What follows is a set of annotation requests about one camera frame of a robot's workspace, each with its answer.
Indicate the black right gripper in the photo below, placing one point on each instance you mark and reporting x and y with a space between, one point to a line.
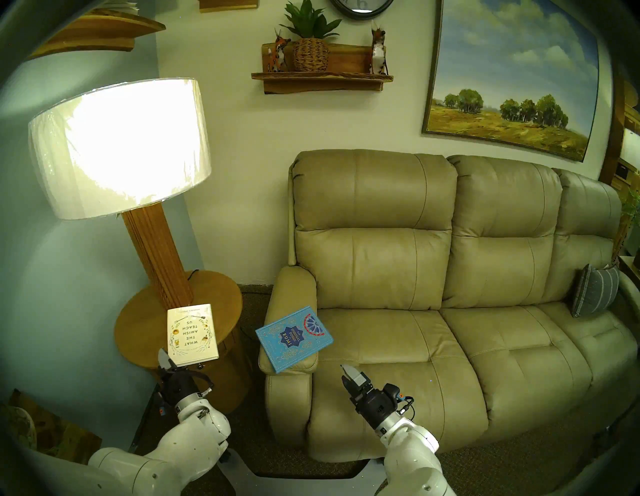
380 407

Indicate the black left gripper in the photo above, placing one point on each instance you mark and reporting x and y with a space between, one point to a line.
177 387

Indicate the white hardcover Amish book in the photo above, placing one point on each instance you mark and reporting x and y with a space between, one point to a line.
192 335

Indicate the blue Rumi poems book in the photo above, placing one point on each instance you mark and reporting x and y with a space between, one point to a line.
292 340

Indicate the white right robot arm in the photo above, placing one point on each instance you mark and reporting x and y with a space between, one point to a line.
410 460

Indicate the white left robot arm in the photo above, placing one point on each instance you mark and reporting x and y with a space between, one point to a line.
190 445

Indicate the beige leather sofa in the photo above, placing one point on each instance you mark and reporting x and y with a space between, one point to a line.
400 260

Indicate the round wooden side table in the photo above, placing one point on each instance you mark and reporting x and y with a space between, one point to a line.
220 300

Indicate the decorated wooden board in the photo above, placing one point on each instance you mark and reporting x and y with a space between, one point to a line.
65 440

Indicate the pale round plate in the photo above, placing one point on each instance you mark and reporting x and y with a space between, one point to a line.
20 427

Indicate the wooden lamp with white shade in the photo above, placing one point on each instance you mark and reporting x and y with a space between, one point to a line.
120 145

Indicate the grey striped cushion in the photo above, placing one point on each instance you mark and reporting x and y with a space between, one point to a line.
595 290

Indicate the leafy green houseplant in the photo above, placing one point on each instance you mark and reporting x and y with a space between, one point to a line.
629 220

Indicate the orange fox figurine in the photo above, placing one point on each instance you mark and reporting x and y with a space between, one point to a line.
378 50
276 55

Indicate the wooden corner shelf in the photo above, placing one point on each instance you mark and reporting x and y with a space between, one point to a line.
100 32

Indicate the green plant in wicker pot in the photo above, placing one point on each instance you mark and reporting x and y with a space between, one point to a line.
310 50

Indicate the framed landscape painting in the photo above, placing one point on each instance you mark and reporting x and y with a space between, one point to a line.
510 75

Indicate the white paper stack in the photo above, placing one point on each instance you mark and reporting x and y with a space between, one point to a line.
120 6

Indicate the wooden cabinet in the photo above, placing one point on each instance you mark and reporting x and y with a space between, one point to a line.
627 150

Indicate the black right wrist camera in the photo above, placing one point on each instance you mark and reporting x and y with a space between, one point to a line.
392 391

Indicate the live-edge wooden wall shelf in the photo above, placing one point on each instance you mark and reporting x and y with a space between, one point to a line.
320 82

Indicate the small wooden wall shelf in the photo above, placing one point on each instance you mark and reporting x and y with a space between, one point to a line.
227 5

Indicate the black round wall clock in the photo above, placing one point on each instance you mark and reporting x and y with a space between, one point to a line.
360 5

